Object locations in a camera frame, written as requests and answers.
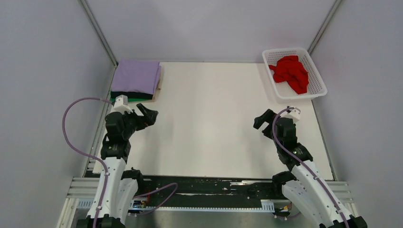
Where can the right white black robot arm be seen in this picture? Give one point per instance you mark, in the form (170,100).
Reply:
(302,184)

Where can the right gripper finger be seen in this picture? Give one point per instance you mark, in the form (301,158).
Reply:
(267,131)
(267,117)

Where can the wooden board under stack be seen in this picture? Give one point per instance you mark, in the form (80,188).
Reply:
(158,88)

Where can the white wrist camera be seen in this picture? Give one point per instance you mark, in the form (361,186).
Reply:
(121,105)
(293,113)

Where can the white plastic basket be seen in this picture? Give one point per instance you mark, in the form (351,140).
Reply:
(282,91)

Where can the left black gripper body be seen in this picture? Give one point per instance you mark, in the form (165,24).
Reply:
(133,122)

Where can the folded lilac t shirt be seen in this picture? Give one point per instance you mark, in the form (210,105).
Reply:
(136,76)

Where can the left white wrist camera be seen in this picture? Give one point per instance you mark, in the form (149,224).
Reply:
(121,105)

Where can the folded black t shirt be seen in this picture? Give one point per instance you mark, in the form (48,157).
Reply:
(131,95)

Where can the red t shirt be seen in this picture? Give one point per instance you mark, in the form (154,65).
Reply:
(289,69)

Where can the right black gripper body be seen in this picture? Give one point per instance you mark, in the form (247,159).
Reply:
(274,142)

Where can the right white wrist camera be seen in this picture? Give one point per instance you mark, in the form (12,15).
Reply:
(293,113)

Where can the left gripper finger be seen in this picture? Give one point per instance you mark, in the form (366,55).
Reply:
(149,119)
(143,109)

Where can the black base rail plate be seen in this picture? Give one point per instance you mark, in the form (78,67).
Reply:
(207,192)

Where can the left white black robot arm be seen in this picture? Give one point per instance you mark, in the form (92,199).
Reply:
(117,186)

